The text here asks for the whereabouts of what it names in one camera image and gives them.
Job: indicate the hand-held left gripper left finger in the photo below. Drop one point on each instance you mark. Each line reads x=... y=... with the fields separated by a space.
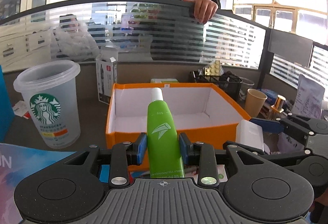
x=140 y=149

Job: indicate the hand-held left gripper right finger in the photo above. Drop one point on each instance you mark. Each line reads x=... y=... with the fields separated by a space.
x=183 y=149

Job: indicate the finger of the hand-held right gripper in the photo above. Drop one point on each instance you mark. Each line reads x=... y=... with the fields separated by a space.
x=266 y=125
x=276 y=156

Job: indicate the white plastic box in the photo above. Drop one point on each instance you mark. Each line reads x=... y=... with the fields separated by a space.
x=249 y=135

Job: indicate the green squeeze tube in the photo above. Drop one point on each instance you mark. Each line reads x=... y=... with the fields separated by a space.
x=162 y=136

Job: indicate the orange cardboard box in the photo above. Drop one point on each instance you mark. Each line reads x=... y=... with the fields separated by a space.
x=143 y=121

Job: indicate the gold metal cylinder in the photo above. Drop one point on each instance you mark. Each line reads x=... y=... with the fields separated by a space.
x=278 y=103

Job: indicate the brown paper cup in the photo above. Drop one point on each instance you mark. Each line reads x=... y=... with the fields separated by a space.
x=254 y=102

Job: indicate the blue tissue pack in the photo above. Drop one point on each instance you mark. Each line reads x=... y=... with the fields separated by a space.
x=269 y=94

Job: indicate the clear glass cup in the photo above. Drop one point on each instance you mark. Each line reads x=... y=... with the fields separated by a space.
x=248 y=82

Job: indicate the white printed paper bag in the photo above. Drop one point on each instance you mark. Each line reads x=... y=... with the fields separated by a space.
x=308 y=95

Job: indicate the black mesh organizer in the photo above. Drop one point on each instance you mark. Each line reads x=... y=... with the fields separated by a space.
x=228 y=86

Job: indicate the green and white box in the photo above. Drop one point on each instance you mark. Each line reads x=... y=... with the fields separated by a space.
x=164 y=80

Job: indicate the yellow pill blister pack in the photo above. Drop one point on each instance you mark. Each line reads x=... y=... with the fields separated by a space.
x=213 y=68

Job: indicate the white and black carton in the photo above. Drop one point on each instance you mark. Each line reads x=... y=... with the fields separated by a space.
x=105 y=77

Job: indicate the translucent plastic cup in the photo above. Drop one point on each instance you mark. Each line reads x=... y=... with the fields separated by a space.
x=48 y=108

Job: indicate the blue and pink booklet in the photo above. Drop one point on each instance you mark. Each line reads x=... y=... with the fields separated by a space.
x=23 y=162

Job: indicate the red and white card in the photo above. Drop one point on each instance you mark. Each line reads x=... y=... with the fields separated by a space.
x=21 y=109

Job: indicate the striped glass partition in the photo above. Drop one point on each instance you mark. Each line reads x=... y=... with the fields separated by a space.
x=115 y=21

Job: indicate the green potted plant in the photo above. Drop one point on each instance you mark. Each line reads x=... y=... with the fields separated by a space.
x=143 y=8

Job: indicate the blue box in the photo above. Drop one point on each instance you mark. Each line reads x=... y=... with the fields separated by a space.
x=4 y=111

